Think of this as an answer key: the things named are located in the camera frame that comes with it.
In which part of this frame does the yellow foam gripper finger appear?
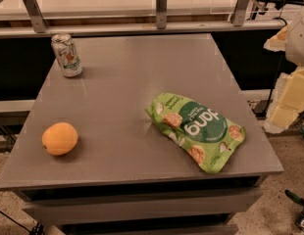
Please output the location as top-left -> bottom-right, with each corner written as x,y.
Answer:
264,26 -> 288,52
265,67 -> 304,134

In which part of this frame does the green rice chip bag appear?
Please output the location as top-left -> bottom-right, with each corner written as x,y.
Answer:
146,93 -> 245,173

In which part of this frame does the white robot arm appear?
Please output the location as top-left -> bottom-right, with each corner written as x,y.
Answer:
264,8 -> 304,133

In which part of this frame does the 7up soda can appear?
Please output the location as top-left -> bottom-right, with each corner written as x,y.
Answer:
51,34 -> 82,77

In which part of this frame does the orange fruit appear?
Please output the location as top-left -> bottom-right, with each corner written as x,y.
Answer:
41,122 -> 78,156

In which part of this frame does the grey table drawer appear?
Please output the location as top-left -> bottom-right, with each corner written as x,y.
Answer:
23,187 -> 262,225

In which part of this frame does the right metal bracket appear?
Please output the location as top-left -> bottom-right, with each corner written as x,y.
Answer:
230,0 -> 250,26

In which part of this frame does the metal bracket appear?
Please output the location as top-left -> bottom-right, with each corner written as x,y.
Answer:
23,0 -> 47,33
156,0 -> 167,29
230,0 -> 250,26

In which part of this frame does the green handled tool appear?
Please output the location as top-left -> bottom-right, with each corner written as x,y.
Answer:
284,190 -> 304,208

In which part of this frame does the middle metal bracket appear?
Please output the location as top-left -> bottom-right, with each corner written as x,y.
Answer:
156,0 -> 167,29

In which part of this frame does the left metal bracket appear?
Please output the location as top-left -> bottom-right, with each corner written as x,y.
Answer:
23,0 -> 47,33

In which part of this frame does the black cable on floor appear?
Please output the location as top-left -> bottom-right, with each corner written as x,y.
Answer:
0,208 -> 45,235

